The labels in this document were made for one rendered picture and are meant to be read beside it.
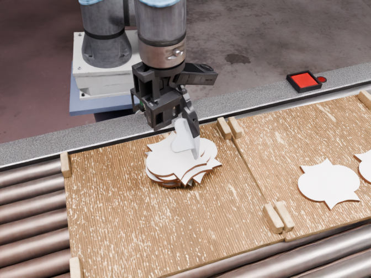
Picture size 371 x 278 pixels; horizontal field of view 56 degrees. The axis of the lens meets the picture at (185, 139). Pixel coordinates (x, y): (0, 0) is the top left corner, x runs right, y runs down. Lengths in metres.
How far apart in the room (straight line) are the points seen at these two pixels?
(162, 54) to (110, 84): 0.57
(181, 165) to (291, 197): 0.25
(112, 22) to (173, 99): 0.47
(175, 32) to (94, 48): 0.56
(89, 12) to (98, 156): 0.39
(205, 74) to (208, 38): 2.44
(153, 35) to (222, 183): 0.40
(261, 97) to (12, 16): 3.03
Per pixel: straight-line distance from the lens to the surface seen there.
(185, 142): 0.64
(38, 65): 2.97
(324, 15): 3.67
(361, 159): 0.92
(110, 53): 1.06
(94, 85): 1.10
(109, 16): 1.01
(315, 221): 0.78
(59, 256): 0.76
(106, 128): 0.96
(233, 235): 0.73
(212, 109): 0.99
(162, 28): 0.52
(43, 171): 0.91
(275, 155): 0.87
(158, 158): 0.76
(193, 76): 0.63
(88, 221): 0.76
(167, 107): 0.60
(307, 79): 1.13
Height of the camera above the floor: 1.58
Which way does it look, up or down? 47 degrees down
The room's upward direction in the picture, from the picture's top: straight up
